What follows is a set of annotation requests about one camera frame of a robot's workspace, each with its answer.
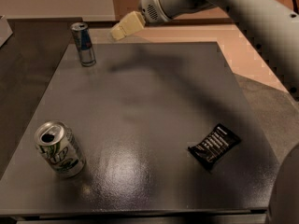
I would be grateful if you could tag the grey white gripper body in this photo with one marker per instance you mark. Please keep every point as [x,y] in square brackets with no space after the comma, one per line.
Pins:
[151,6]

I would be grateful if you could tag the black snack packet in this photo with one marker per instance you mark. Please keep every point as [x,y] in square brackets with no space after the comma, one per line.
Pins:
[214,146]

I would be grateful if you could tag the grey object at left edge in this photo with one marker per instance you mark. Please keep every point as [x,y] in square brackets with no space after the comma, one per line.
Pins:
[5,30]

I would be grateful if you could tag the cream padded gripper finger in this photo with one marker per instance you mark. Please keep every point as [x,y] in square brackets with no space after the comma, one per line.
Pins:
[130,24]

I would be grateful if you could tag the blue silver redbull can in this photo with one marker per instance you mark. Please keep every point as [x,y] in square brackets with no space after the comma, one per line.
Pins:
[80,33]

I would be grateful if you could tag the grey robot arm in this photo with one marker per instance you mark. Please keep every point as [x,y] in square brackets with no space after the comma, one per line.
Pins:
[273,30]

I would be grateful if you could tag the silver green 7up can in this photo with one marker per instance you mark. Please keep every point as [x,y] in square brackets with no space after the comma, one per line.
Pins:
[58,146]

